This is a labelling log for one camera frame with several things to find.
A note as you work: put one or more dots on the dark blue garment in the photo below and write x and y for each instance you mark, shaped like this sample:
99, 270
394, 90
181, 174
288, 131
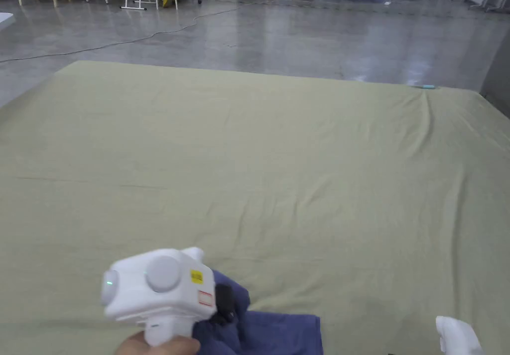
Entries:
271, 335

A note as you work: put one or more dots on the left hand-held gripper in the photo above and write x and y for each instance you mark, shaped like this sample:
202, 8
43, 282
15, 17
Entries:
159, 295

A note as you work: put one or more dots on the small teal object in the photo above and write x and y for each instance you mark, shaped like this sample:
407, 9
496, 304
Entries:
427, 87

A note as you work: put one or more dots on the bed with pale green sheet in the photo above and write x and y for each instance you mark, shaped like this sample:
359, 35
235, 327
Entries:
279, 164

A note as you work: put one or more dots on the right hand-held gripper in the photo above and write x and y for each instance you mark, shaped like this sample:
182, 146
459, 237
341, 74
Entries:
458, 337

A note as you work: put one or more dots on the person's left hand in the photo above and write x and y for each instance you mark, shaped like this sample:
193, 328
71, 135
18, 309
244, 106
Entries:
159, 349

